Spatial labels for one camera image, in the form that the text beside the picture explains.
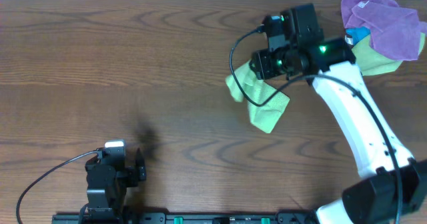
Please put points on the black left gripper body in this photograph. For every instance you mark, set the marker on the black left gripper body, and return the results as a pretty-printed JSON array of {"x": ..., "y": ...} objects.
[{"x": 134, "y": 176}]

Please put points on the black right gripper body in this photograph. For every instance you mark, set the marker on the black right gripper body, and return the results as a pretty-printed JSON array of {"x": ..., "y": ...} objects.
[{"x": 259, "y": 64}]

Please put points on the green microfiber cloth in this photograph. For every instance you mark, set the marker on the green microfiber cloth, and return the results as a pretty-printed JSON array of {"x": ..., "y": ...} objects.
[{"x": 266, "y": 117}]

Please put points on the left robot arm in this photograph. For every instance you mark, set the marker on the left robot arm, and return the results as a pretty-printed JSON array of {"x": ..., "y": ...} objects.
[{"x": 105, "y": 202}]

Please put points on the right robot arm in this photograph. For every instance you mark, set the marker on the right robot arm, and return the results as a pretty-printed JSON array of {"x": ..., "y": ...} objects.
[{"x": 392, "y": 183}]

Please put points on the blue cloth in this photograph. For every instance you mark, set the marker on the blue cloth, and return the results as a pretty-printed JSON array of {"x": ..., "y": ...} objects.
[{"x": 355, "y": 35}]

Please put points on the purple microfiber cloth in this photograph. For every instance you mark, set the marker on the purple microfiber cloth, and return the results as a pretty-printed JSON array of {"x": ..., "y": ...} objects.
[{"x": 395, "y": 30}]

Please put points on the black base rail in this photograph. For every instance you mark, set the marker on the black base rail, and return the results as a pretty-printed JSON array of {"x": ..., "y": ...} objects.
[{"x": 162, "y": 218}]

